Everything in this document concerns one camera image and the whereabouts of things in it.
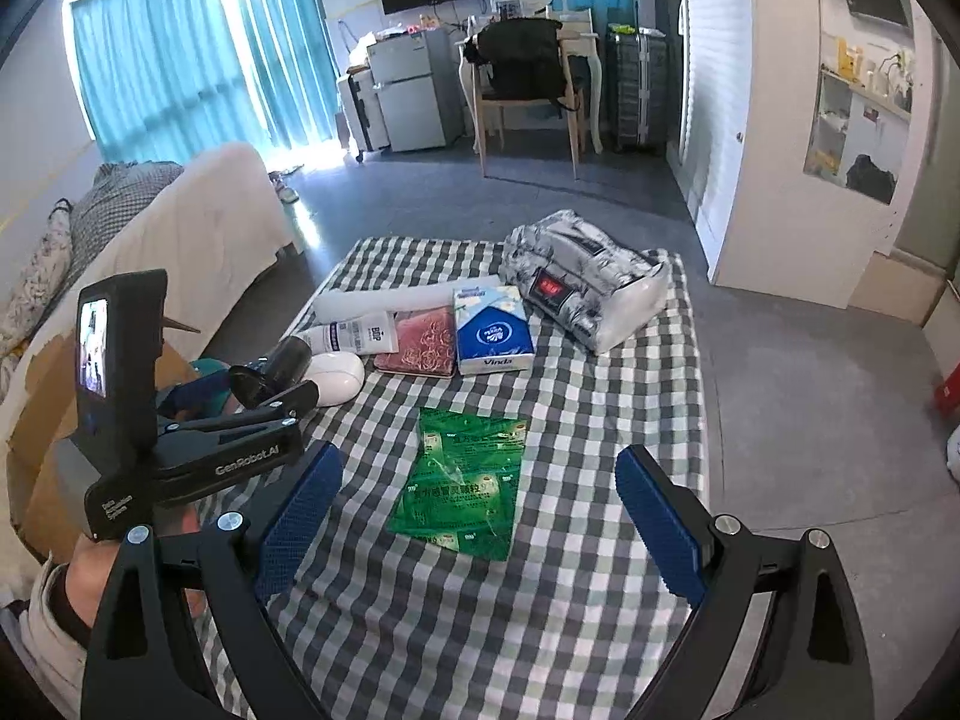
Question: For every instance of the grey suitcase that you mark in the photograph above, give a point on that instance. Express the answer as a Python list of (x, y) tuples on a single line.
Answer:
[(637, 90)]

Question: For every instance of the cardboard box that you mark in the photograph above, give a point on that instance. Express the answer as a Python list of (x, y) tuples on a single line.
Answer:
[(45, 465)]

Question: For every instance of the floral pillow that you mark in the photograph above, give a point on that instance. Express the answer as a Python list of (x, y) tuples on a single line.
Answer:
[(34, 277)]

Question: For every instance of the checkered cloth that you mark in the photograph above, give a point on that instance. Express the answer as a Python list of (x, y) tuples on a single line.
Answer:
[(570, 465)]

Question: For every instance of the small white fridge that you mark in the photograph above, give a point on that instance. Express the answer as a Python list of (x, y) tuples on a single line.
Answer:
[(416, 90)]

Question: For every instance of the brown carton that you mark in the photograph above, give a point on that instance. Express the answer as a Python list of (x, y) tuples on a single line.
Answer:
[(896, 289)]

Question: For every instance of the teal round item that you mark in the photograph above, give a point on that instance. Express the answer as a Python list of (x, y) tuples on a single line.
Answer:
[(208, 373)]

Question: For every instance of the black cylindrical bottle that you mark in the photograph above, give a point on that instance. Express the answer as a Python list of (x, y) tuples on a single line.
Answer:
[(274, 369)]

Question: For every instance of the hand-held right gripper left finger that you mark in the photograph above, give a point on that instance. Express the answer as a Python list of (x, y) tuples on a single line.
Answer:
[(300, 517)]

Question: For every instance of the white dressing desk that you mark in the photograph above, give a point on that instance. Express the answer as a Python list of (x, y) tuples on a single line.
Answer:
[(589, 45)]

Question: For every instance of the blue white tissue pack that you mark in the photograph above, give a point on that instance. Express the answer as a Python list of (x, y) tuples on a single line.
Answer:
[(491, 334)]

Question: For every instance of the green medicine packet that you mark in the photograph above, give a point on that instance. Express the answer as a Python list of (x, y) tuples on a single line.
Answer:
[(461, 487)]

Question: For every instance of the grey white printed bag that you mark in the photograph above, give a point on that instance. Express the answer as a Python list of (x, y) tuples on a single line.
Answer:
[(592, 277)]

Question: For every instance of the person's left hand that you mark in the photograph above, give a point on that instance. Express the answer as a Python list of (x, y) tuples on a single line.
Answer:
[(86, 562)]

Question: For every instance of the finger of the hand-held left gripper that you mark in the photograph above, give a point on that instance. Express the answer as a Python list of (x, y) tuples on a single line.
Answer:
[(281, 401), (191, 397)]

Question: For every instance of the black backpack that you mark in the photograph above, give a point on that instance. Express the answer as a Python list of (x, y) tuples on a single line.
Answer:
[(521, 60)]

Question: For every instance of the beige covered sofa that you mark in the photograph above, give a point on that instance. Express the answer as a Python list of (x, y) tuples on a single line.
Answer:
[(202, 225)]

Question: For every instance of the wooden chair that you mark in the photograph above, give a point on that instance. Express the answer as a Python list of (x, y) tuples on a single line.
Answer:
[(529, 109)]

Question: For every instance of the pair of shoes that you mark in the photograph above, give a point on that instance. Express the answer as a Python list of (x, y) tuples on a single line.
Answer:
[(286, 186)]

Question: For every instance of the checked grey pillow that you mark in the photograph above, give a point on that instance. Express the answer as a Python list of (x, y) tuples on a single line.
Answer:
[(112, 217)]

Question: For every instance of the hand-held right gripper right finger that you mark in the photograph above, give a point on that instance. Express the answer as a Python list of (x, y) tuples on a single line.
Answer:
[(660, 525)]

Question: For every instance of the black bag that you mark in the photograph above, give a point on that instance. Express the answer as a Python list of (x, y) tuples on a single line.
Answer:
[(872, 180)]

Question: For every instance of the teal window curtains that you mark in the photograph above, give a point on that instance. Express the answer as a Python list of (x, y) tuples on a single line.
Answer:
[(195, 45)]

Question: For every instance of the red box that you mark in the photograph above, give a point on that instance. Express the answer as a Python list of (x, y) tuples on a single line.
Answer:
[(949, 390)]

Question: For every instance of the white squeeze tube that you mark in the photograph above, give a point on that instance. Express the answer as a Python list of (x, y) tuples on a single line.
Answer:
[(349, 331)]

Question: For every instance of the red patterned wallet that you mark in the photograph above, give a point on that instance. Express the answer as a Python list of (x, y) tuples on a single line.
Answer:
[(418, 341)]

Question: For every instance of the white sliding door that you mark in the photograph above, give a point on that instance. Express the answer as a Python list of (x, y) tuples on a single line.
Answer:
[(757, 127)]

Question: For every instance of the white paper roll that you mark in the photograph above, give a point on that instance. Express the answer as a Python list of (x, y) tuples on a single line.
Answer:
[(390, 298)]

